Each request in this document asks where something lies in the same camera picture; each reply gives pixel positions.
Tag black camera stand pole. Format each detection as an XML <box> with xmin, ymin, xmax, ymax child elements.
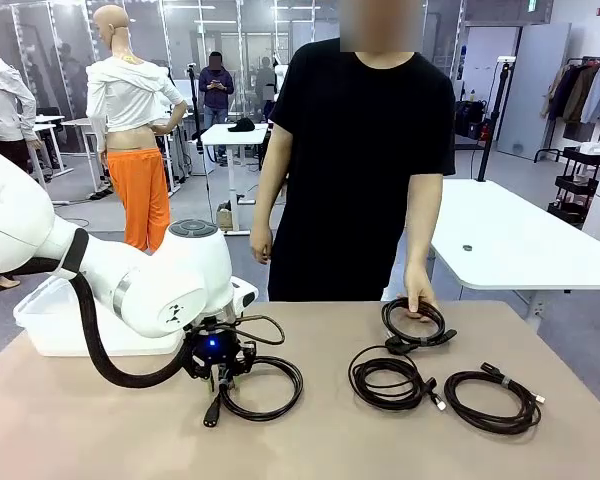
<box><xmin>476</xmin><ymin>55</ymin><xmax>517</xmax><ymax>182</ymax></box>

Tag thick black power cord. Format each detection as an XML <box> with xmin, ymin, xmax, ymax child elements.
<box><xmin>381</xmin><ymin>295</ymin><xmax>459</xmax><ymax>357</ymax></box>

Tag grey door panel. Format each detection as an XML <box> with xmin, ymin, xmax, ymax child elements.
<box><xmin>496</xmin><ymin>23</ymin><xmax>572</xmax><ymax>161</ymax></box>

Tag person's right forearm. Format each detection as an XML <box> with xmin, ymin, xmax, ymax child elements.
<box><xmin>252</xmin><ymin>174</ymin><xmax>287</xmax><ymax>237</ymax></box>

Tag person's left hand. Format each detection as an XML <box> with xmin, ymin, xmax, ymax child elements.
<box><xmin>403</xmin><ymin>267</ymin><xmax>442</xmax><ymax>322</ymax></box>

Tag small cardboard box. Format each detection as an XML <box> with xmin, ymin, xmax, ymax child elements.
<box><xmin>215</xmin><ymin>199</ymin><xmax>234</xmax><ymax>231</ymax></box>

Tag black utility cart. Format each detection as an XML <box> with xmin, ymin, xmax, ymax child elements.
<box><xmin>547</xmin><ymin>145</ymin><xmax>600</xmax><ymax>227</ymax></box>

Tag translucent white plastic bin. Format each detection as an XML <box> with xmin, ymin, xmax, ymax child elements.
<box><xmin>13</xmin><ymin>277</ymin><xmax>191</xmax><ymax>357</ymax></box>

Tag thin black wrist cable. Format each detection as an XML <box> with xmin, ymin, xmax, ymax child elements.
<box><xmin>214</xmin><ymin>313</ymin><xmax>287</xmax><ymax>347</ymax></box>

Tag black braided USB cable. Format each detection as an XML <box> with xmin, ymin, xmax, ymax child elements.
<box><xmin>443</xmin><ymin>362</ymin><xmax>549</xmax><ymax>436</ymax></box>

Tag large white table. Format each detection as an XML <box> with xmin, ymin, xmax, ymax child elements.
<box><xmin>427</xmin><ymin>178</ymin><xmax>600</xmax><ymax>326</ymax></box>

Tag background person dark clothes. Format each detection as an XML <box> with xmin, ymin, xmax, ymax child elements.
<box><xmin>254</xmin><ymin>56</ymin><xmax>277</xmax><ymax>121</ymax></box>

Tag person in black T-shirt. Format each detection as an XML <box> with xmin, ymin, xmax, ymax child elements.
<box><xmin>267</xmin><ymin>0</ymin><xmax>457</xmax><ymax>304</ymax></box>

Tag white office desk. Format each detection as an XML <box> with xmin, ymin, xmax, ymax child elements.
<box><xmin>59</xmin><ymin>117</ymin><xmax>112</xmax><ymax>196</ymax></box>
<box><xmin>29</xmin><ymin>113</ymin><xmax>76</xmax><ymax>206</ymax></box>

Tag person's right hand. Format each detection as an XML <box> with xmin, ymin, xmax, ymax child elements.
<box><xmin>249</xmin><ymin>229</ymin><xmax>274</xmax><ymax>265</ymax></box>

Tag black backpack pile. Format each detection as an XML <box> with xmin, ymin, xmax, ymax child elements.
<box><xmin>454</xmin><ymin>99</ymin><xmax>487</xmax><ymax>141</ymax></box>

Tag mannequin with orange trousers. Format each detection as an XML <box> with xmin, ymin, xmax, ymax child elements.
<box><xmin>85</xmin><ymin>4</ymin><xmax>189</xmax><ymax>254</ymax></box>

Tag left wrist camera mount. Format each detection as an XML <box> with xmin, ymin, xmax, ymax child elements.
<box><xmin>228</xmin><ymin>277</ymin><xmax>260</xmax><ymax>314</ymax></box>

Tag clothes rack with coats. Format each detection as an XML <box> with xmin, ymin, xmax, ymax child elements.
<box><xmin>533</xmin><ymin>57</ymin><xmax>600</xmax><ymax>164</ymax></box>

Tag mannequin in grey shirt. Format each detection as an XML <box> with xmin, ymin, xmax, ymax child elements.
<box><xmin>0</xmin><ymin>24</ymin><xmax>40</xmax><ymax>296</ymax></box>

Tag person's left forearm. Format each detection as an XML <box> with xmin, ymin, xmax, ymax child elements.
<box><xmin>404</xmin><ymin>209</ymin><xmax>444</xmax><ymax>274</ymax></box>

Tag black tripod with camera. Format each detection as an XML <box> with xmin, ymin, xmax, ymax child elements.
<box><xmin>187</xmin><ymin>63</ymin><xmax>207</xmax><ymax>176</ymax></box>

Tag thin black power cord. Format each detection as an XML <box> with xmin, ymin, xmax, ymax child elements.
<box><xmin>202</xmin><ymin>352</ymin><xmax>305</xmax><ymax>429</ymax></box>

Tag white standing desk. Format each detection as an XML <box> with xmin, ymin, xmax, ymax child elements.
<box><xmin>201</xmin><ymin>123</ymin><xmax>271</xmax><ymax>234</ymax></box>

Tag background person purple hoodie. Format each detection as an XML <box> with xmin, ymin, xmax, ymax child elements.
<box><xmin>198</xmin><ymin>51</ymin><xmax>235</xmax><ymax>159</ymax></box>

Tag left arm black braided sleeve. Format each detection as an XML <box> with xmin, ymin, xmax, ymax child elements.
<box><xmin>0</xmin><ymin>227</ymin><xmax>194</xmax><ymax>390</ymax></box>

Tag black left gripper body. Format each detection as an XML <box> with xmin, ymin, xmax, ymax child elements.
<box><xmin>184</xmin><ymin>323</ymin><xmax>247</xmax><ymax>375</ymax></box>

